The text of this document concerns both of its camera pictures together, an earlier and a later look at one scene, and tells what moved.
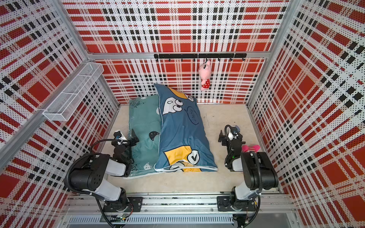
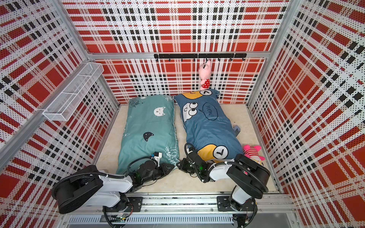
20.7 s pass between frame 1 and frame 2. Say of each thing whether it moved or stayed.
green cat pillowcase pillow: stayed
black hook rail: stayed
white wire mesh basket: stayed
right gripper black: moved
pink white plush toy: stayed
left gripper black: moved
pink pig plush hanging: stayed
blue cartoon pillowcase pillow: moved
